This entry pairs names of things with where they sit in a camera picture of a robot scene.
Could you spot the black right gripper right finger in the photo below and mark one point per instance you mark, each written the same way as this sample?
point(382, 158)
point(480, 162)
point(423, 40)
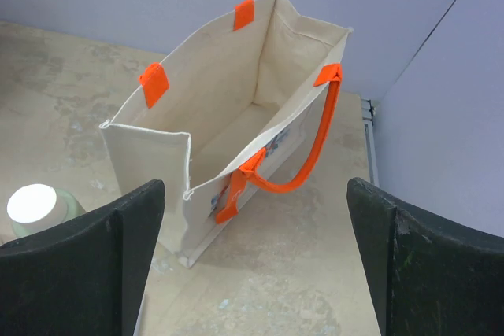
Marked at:
point(426, 275)

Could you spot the canvas bag with orange handles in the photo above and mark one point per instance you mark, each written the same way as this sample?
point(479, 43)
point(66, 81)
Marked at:
point(244, 104)

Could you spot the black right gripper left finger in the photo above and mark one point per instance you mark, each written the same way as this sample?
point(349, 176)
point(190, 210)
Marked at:
point(86, 276)

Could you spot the aluminium frame rail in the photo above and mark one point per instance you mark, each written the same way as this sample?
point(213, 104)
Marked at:
point(367, 111)

